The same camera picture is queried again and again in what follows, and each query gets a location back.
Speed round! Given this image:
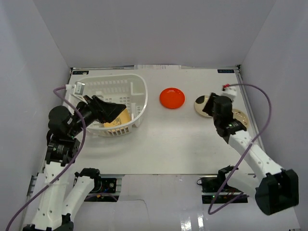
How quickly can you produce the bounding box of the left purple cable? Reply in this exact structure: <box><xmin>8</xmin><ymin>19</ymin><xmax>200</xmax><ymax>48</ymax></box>
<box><xmin>5</xmin><ymin>85</ymin><xmax>118</xmax><ymax>231</ymax></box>

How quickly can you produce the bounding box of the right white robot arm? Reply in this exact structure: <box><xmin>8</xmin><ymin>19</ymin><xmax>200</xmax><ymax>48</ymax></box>
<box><xmin>203</xmin><ymin>93</ymin><xmax>299</xmax><ymax>216</ymax></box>

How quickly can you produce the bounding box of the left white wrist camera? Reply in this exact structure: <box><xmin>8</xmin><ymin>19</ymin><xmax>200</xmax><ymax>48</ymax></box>
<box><xmin>65</xmin><ymin>81</ymin><xmax>85</xmax><ymax>102</ymax></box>

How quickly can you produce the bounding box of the purple cable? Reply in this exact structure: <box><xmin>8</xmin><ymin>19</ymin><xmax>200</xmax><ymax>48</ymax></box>
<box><xmin>207</xmin><ymin>83</ymin><xmax>272</xmax><ymax>215</ymax></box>
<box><xmin>5</xmin><ymin>85</ymin><xmax>118</xmax><ymax>231</ymax></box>

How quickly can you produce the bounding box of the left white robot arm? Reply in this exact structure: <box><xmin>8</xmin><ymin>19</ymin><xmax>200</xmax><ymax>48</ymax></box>
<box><xmin>23</xmin><ymin>95</ymin><xmax>126</xmax><ymax>231</ymax></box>

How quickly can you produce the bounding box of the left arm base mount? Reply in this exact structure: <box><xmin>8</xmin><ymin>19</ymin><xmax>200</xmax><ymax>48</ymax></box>
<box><xmin>84</xmin><ymin>178</ymin><xmax>122</xmax><ymax>202</ymax></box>

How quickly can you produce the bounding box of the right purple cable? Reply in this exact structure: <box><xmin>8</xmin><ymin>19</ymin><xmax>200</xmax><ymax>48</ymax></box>
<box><xmin>207</xmin><ymin>83</ymin><xmax>272</xmax><ymax>215</ymax></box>

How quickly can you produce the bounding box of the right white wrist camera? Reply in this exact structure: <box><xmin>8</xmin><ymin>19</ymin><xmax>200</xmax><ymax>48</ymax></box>
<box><xmin>221</xmin><ymin>84</ymin><xmax>237</xmax><ymax>102</ymax></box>

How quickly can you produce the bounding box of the white paper sheet at back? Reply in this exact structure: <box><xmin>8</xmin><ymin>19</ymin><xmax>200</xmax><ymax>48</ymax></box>
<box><xmin>134</xmin><ymin>64</ymin><xmax>181</xmax><ymax>70</ymax></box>

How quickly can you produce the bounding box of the red round plate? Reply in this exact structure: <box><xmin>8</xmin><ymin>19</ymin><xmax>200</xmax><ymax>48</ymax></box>
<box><xmin>159</xmin><ymin>88</ymin><xmax>185</xmax><ymax>109</ymax></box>

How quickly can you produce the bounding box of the white plastic dish basket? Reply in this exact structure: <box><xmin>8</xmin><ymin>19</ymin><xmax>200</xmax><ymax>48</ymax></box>
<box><xmin>66</xmin><ymin>74</ymin><xmax>148</xmax><ymax>137</ymax></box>

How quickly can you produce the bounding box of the cream plate with black patch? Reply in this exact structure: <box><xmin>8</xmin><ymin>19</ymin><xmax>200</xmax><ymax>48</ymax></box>
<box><xmin>194</xmin><ymin>95</ymin><xmax>212</xmax><ymax>118</ymax></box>

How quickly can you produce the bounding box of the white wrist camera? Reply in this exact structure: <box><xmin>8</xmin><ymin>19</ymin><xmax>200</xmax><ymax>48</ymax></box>
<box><xmin>221</xmin><ymin>84</ymin><xmax>237</xmax><ymax>102</ymax></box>
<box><xmin>65</xmin><ymin>81</ymin><xmax>85</xmax><ymax>102</ymax></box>

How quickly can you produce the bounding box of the yellow square plate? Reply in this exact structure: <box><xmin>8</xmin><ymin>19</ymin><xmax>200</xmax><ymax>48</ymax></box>
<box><xmin>103</xmin><ymin>109</ymin><xmax>131</xmax><ymax>128</ymax></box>

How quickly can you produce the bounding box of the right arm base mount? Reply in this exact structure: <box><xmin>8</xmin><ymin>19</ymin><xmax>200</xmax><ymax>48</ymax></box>
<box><xmin>196</xmin><ymin>175</ymin><xmax>242</xmax><ymax>205</ymax></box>

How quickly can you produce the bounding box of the cream round floral plate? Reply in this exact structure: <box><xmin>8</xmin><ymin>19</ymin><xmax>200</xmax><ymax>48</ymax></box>
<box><xmin>232</xmin><ymin>109</ymin><xmax>249</xmax><ymax>128</ymax></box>

